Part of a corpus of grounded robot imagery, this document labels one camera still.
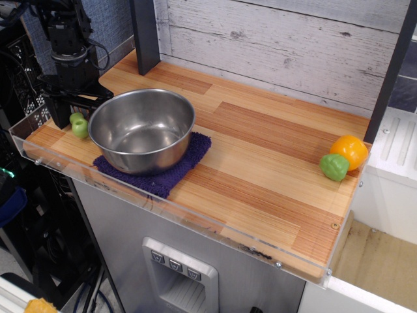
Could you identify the grey dispenser panel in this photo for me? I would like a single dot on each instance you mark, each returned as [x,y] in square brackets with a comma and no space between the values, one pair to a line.
[181,283]

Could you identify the stainless steel pot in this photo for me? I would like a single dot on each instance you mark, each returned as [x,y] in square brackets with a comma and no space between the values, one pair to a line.
[143,132]

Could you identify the green toy pepper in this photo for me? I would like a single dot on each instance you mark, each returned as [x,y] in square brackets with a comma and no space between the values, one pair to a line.
[334,166]

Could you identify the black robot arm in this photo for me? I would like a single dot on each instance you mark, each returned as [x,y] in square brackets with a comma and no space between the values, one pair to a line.
[68,28]

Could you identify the blue fabric panel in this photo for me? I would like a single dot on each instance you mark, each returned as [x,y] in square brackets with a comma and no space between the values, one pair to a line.
[111,22]

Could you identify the orange toy pepper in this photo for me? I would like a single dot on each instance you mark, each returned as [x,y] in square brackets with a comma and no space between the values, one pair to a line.
[351,148]

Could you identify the silver toy fridge cabinet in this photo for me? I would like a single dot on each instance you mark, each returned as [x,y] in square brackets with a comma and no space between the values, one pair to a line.
[247,283]

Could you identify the clear acrylic guard rail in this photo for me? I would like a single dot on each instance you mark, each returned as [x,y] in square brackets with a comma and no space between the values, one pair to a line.
[259,187]

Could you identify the dark grey right post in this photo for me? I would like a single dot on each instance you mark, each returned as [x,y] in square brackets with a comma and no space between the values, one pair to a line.
[398,56]

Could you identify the dark grey post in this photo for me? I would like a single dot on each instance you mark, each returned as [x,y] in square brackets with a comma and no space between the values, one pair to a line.
[398,56]
[145,34]

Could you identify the dark grey left post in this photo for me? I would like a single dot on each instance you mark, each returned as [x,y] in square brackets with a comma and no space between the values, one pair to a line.
[145,34]

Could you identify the black plastic crate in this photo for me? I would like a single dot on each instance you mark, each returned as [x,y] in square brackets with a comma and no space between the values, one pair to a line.
[21,90]

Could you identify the green handled grey spatula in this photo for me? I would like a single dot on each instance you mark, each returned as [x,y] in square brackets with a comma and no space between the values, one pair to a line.
[79,125]

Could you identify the purple cloth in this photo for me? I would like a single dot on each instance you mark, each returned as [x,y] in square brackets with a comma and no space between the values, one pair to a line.
[161,184]

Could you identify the white toy sink unit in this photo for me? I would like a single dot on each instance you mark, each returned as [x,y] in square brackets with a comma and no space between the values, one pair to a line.
[374,266]

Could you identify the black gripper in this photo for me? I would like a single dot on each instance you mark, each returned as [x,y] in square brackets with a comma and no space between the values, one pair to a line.
[74,85]

